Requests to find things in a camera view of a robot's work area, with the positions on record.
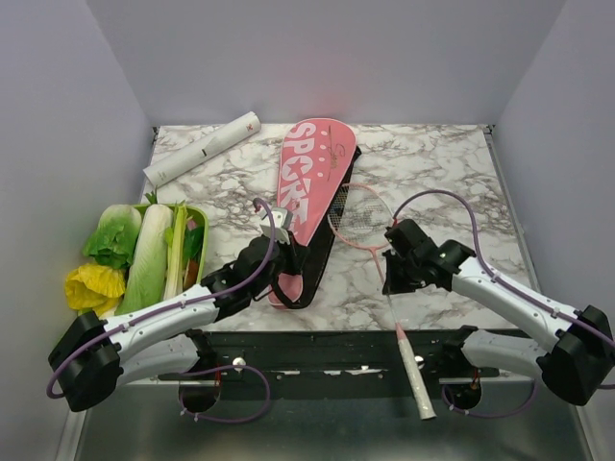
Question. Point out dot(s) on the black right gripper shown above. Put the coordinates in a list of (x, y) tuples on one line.
[(392, 285)]

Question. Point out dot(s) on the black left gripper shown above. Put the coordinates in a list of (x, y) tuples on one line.
[(296, 254)]

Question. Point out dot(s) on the pink badminton racket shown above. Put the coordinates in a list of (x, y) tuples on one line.
[(359, 217)]

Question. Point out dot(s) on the pink racket bag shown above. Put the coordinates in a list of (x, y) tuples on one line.
[(317, 157)]

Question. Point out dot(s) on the white shuttlecock tube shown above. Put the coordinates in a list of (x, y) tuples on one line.
[(201, 150)]

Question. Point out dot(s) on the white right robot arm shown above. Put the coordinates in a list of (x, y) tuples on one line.
[(567, 350)]

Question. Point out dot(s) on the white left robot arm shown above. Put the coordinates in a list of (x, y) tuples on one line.
[(94, 353)]

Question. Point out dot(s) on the dark green leaf vegetable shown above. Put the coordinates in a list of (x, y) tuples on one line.
[(193, 244)]

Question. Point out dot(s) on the green vegetable basket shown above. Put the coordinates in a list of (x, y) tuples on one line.
[(193, 269)]

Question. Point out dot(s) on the celery stalk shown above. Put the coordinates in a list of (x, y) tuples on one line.
[(174, 238)]

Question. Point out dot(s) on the white napa cabbage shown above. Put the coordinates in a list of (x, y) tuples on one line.
[(147, 273)]

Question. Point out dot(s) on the green lettuce head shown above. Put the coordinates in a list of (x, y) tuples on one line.
[(113, 242)]

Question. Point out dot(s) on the yellow lettuce head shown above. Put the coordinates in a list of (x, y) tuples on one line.
[(95, 287)]

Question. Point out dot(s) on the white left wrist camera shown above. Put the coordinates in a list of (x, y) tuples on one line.
[(282, 219)]

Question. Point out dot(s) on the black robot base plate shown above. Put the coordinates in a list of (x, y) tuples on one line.
[(301, 365)]

